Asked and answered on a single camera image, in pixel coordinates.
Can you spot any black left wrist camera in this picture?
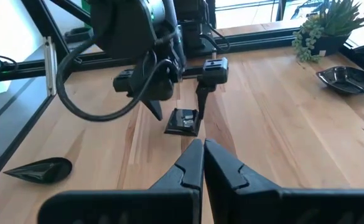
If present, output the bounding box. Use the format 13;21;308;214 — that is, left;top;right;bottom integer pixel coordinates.
128;57;182;102

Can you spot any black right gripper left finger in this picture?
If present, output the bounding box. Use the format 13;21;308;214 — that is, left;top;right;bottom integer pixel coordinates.
37;138;205;224

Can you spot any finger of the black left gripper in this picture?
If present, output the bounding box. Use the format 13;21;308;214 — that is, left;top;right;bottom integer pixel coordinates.
195;57;229;121
112;69;164;122

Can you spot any silver metal bracket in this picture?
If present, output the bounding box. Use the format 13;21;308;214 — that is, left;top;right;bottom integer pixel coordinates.
43;35;58;96

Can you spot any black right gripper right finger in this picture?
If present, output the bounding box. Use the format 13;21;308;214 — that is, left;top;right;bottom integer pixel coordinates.
203;138;364;224

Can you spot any green succulent plant in pot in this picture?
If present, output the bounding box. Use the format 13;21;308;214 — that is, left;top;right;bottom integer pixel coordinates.
291;0;364;63

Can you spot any black square mini plate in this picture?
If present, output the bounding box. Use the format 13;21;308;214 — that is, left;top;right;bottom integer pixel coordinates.
164;107;202;138

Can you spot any black teardrop mini plate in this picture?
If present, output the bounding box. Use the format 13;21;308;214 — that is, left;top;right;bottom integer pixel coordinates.
2;156;73;185

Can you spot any black leaf-shaped mini plate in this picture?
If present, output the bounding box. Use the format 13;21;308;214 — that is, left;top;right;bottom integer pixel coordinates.
315;65;364;96

